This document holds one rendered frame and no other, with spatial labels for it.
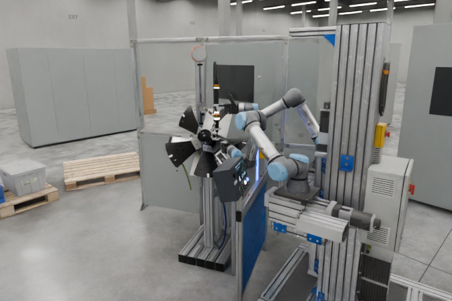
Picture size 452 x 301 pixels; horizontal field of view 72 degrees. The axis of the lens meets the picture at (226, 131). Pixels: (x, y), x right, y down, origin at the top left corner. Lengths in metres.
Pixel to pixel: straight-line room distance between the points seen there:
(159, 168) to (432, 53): 3.44
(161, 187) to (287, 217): 2.17
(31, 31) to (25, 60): 6.94
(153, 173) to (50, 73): 4.20
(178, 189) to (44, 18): 11.56
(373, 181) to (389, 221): 0.24
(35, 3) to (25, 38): 1.39
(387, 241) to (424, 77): 2.70
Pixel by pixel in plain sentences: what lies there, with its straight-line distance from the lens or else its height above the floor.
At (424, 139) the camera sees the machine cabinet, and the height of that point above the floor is 0.86.
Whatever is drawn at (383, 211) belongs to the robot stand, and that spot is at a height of 0.99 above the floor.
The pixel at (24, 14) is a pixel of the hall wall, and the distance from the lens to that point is 14.35.
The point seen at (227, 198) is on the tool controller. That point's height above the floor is 1.08.
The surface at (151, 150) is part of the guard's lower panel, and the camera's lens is 3.84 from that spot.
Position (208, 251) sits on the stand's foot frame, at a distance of 3.17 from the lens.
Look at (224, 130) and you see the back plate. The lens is 2.90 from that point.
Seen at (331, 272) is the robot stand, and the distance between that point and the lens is 2.40.
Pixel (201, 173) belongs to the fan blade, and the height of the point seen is 0.96.
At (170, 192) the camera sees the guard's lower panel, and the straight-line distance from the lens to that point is 3.90.
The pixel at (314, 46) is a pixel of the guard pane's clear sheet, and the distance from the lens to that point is 3.09.
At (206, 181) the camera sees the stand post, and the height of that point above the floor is 0.75.
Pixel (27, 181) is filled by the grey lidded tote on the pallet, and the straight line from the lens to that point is 4.75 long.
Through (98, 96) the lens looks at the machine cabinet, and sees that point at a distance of 7.87.
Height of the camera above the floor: 1.86
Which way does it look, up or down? 14 degrees down
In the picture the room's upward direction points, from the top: straight up
